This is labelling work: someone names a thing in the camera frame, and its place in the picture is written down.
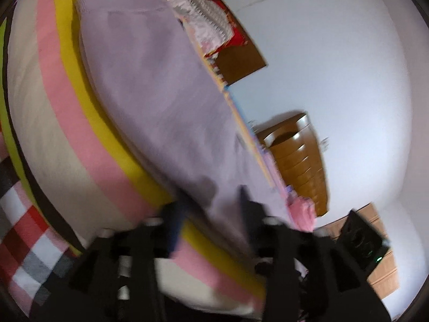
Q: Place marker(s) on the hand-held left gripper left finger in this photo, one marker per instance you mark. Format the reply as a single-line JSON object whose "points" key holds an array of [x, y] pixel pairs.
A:
{"points": [[174, 229]]}

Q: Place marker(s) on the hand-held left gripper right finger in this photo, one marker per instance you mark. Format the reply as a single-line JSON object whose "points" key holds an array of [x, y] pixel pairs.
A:
{"points": [[281, 258]]}

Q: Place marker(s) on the lavender pants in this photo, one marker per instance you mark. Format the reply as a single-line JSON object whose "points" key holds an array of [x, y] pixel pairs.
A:
{"points": [[150, 90]]}

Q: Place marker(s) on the pink cloth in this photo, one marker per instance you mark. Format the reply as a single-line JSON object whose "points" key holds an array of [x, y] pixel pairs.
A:
{"points": [[303, 213]]}

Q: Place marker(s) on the wooden nightstand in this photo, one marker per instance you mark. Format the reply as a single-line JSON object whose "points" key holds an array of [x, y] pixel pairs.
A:
{"points": [[298, 161]]}

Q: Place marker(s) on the plaid cloth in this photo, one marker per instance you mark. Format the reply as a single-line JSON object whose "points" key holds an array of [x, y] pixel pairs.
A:
{"points": [[23, 228]]}

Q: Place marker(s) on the striped colourful blanket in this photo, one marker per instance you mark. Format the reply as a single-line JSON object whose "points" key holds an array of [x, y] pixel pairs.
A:
{"points": [[57, 124]]}

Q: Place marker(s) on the brown wooden headboard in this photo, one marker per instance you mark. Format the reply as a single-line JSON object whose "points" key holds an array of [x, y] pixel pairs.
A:
{"points": [[241, 63]]}

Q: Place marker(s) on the red pillow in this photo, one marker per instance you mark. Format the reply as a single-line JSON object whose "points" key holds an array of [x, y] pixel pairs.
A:
{"points": [[238, 38]]}

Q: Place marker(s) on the white pink printed quilt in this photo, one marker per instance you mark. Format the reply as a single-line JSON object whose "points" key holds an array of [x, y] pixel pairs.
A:
{"points": [[201, 16]]}

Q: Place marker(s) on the white wall socket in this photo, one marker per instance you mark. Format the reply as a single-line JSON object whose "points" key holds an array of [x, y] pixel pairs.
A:
{"points": [[324, 144]]}

